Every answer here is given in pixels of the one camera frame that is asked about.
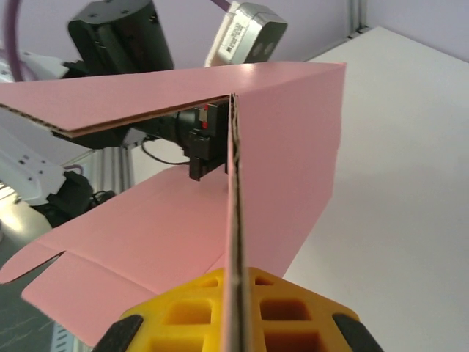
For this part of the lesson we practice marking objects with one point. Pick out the pink paper box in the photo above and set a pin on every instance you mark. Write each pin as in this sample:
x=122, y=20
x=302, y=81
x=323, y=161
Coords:
x=286, y=165

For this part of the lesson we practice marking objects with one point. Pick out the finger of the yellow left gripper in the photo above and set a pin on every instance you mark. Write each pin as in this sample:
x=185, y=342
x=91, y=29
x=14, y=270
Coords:
x=205, y=154

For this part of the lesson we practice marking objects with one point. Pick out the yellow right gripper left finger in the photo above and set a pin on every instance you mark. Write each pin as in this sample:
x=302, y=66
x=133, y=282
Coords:
x=183, y=322

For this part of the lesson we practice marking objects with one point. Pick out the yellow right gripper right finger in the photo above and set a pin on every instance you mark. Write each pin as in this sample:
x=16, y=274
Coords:
x=286, y=322

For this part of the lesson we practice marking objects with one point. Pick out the aluminium mounting rail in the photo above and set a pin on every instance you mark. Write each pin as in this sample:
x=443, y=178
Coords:
x=111, y=168

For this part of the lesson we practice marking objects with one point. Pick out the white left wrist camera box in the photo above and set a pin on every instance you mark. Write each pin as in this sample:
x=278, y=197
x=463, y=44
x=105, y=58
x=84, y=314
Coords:
x=242, y=36

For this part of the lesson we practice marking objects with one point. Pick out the aluminium frame post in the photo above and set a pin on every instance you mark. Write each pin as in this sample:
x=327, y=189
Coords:
x=356, y=18

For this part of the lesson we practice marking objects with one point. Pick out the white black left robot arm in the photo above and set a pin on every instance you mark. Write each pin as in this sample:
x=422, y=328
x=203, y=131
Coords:
x=25, y=172

